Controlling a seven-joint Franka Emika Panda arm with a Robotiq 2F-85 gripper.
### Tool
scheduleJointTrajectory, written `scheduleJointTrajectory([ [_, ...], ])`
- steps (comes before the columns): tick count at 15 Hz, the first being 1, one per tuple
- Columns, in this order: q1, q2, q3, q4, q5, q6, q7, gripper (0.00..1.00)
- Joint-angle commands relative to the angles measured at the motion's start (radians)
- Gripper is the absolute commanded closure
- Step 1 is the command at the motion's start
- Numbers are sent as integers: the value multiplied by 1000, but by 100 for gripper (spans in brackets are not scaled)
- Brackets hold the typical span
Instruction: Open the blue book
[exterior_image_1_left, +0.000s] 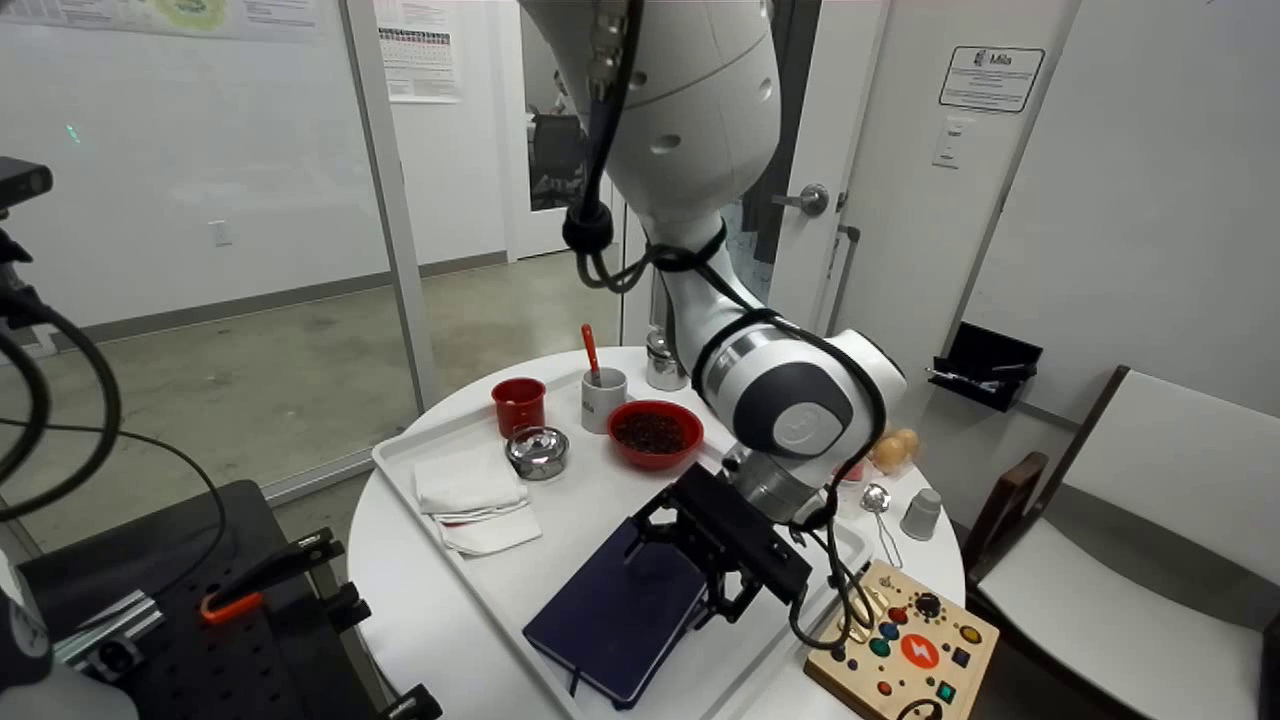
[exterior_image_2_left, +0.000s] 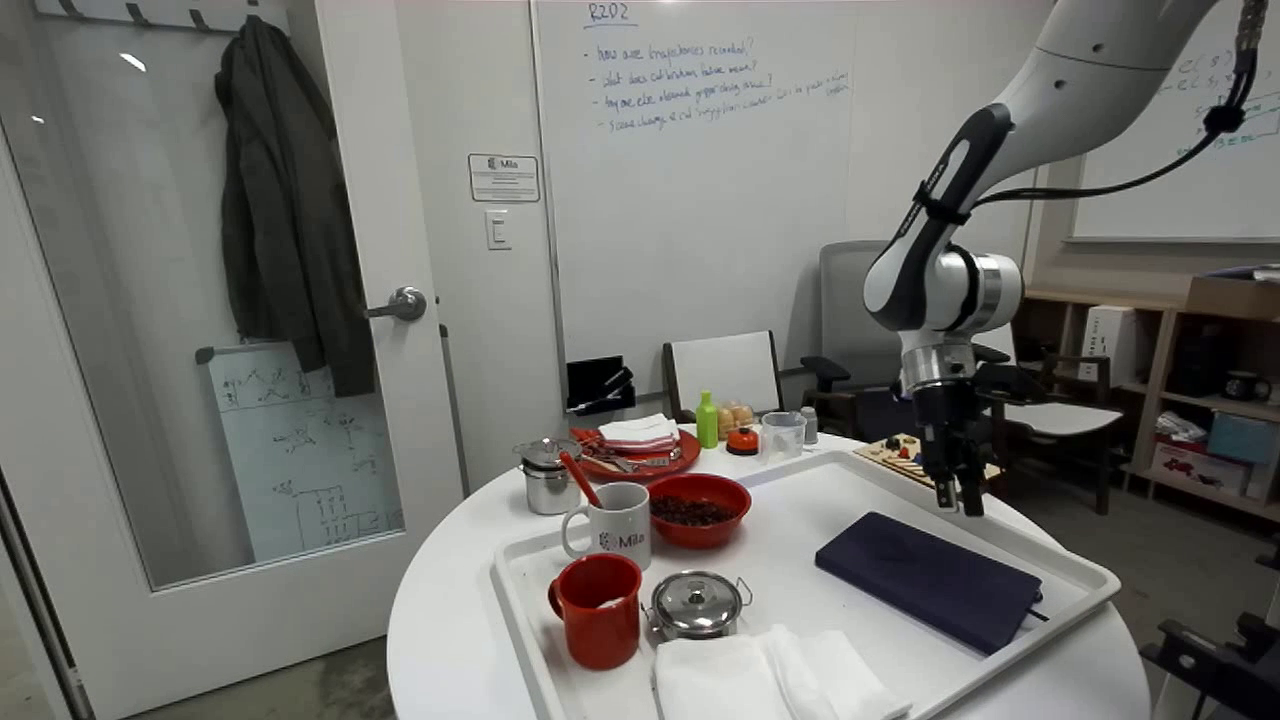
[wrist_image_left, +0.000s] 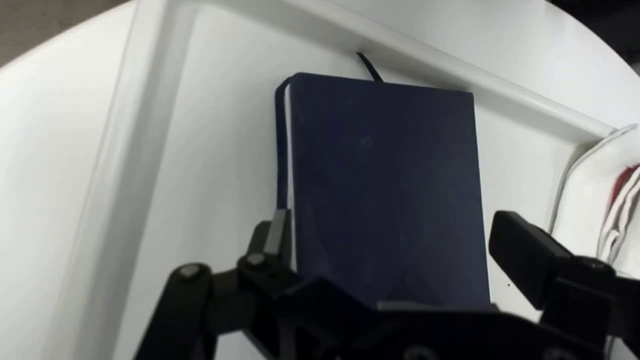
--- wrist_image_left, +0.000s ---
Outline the white plastic tray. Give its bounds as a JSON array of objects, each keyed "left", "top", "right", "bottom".
[{"left": 43, "top": 0, "right": 640, "bottom": 360}]

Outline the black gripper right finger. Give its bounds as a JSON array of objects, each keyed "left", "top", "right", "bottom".
[{"left": 488, "top": 209, "right": 640, "bottom": 355}]

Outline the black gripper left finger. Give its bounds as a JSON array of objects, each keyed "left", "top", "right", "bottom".
[{"left": 137, "top": 208, "right": 316, "bottom": 360}]

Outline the white folded cloth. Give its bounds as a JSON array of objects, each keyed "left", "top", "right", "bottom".
[
  {"left": 548, "top": 121, "right": 640, "bottom": 235},
  {"left": 597, "top": 165, "right": 640, "bottom": 266}
]

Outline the blue notebook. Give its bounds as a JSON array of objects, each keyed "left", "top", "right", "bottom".
[{"left": 275, "top": 50, "right": 492, "bottom": 309}]

